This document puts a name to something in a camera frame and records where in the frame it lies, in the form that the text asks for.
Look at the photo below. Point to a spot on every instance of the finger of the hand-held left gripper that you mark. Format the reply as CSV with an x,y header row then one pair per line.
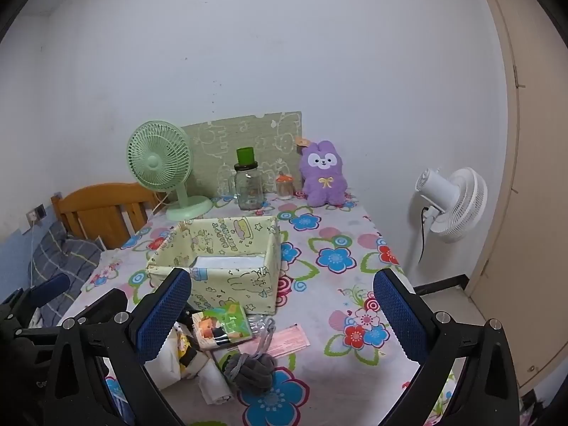
x,y
49,288
106,299

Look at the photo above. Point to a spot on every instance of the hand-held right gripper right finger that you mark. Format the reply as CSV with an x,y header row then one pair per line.
x,y
399,315

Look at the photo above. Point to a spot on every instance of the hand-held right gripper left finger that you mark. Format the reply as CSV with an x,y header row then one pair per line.
x,y
164,315

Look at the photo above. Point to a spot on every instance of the yellow and black soft toy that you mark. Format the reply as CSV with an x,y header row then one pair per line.
x,y
186,350

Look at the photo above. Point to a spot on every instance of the green and orange snack packet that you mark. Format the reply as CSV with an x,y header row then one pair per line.
x,y
222,324

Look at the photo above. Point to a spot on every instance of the yellow printed fabric box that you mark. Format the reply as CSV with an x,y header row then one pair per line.
x,y
239,284

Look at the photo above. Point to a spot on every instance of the white cloth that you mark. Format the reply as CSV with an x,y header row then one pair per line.
x,y
213,381

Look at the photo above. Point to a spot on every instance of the grey knitted ball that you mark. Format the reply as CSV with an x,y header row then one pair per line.
x,y
250,370

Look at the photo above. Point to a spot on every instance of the pink paper packet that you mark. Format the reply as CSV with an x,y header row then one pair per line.
x,y
288,341

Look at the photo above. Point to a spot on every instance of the blue plaid pillow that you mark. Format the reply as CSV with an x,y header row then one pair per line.
x,y
66,253

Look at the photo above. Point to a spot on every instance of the wooden chair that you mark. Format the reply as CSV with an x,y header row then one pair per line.
x,y
102,217

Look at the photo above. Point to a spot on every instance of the clear plastic bag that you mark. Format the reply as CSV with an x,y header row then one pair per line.
x,y
257,321

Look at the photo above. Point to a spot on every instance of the white standing fan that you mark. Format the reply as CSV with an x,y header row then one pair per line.
x,y
457,204

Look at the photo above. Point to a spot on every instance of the clear drinking glass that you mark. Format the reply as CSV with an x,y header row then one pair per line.
x,y
226,186

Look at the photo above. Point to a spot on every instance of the green desk fan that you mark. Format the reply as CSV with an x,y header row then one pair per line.
x,y
153,159

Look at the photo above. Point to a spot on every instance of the purple plush bunny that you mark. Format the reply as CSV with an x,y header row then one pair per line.
x,y
324,182

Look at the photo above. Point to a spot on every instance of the glass jar with green lid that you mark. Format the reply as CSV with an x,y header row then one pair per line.
x,y
248,186

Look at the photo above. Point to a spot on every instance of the small jar with orange lid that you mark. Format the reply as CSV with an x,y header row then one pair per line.
x,y
285,188

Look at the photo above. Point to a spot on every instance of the beige door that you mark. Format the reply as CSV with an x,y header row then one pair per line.
x,y
541,186

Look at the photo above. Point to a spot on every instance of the green printed cardboard board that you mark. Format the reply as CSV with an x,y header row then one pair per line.
x,y
266,137

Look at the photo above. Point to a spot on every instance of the wall power outlet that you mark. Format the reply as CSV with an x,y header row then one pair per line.
x,y
37,213

